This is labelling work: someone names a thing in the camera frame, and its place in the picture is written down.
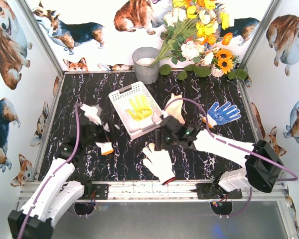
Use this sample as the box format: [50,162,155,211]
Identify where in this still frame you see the grey metal bucket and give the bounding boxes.
[132,47,159,85]

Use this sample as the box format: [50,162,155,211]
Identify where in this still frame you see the blue dotted work glove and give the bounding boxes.
[202,102,241,128]

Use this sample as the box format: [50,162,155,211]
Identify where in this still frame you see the cream glove red cuff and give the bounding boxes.
[143,143,176,185]

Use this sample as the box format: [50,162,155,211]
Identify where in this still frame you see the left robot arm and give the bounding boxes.
[8,104,116,239]

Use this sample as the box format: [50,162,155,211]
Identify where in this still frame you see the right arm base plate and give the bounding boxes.
[190,183,243,199]

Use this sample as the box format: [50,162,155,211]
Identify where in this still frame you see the purple cable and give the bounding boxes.
[16,102,98,239]
[161,97,299,220]

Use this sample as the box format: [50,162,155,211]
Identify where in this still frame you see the aluminium front rail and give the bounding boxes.
[18,179,289,203]

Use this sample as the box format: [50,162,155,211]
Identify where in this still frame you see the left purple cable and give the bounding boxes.
[16,102,98,239]

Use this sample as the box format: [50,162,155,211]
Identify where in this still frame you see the white glove blue finger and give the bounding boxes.
[96,142,114,155]

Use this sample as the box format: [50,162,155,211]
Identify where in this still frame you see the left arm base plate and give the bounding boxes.
[81,183,109,200]

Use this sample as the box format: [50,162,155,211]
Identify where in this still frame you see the yellow coated work glove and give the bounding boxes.
[126,95,153,121]

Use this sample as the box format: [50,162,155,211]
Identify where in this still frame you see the cream knit glove pair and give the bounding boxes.
[165,93,185,124]

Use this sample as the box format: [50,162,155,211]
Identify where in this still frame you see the white plastic storage basket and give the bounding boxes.
[109,82,162,140]

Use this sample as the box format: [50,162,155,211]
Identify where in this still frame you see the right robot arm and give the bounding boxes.
[154,116,283,193]

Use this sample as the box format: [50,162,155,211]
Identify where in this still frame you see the small sunflower pot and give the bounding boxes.
[211,48,240,77]

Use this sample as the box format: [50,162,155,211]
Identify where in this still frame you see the artificial flower bouquet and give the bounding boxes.
[153,0,235,65]

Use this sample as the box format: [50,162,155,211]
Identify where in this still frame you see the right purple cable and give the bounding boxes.
[161,97,299,220]

